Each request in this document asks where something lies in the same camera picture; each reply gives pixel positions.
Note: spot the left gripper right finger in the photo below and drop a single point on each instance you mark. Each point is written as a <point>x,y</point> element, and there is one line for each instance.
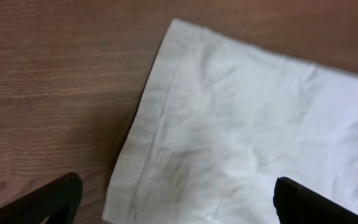
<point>296,204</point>

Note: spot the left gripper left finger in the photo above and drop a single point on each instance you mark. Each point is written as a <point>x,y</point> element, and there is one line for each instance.
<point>55,202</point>

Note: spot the beige cotton shorts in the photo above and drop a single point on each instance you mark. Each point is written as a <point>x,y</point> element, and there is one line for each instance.
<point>220,120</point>

